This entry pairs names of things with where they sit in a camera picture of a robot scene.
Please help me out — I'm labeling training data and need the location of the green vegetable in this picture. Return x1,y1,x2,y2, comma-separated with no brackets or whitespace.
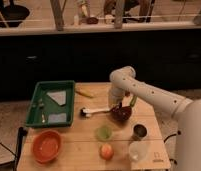
129,95,137,107

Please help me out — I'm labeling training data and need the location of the white cup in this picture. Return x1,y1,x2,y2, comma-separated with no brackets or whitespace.
128,141,148,162

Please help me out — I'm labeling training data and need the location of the green plastic tray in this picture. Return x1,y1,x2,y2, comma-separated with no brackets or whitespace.
25,80,75,128

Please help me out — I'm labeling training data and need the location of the orange plastic bowl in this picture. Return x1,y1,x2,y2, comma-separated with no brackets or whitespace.
31,130,62,164

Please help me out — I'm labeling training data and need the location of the grey cloth upper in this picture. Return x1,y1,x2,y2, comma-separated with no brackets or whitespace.
47,91,66,106

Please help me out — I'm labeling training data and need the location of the grey cloth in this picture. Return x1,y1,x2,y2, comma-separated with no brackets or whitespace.
47,91,66,106
48,113,67,123

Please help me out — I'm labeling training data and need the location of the green plastic cup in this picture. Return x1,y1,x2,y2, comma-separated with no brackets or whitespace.
95,125,112,141

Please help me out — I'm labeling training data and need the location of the dark red bowl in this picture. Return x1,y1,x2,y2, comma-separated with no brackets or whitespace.
111,104,132,122

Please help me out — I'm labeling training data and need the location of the grey cloth lower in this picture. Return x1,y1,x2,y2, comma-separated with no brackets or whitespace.
48,113,67,123

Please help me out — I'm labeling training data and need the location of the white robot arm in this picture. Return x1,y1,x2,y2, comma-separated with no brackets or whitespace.
108,66,201,171

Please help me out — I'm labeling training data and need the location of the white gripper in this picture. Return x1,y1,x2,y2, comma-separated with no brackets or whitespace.
108,87,125,108

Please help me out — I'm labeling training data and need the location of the white handled dish brush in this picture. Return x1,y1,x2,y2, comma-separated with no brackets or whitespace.
80,108,110,118

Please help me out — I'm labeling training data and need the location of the dark metal cup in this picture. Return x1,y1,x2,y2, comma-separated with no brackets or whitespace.
133,124,147,140

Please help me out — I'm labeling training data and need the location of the black cable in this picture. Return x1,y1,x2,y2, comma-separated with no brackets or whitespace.
163,131,182,168

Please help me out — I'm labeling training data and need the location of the black clamp stand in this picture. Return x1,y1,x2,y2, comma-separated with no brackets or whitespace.
13,127,27,171

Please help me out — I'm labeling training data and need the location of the orange apple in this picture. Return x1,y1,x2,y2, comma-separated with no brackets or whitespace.
100,144,114,160

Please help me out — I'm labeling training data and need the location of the yellow banana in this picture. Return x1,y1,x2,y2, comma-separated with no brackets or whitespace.
75,89,94,98

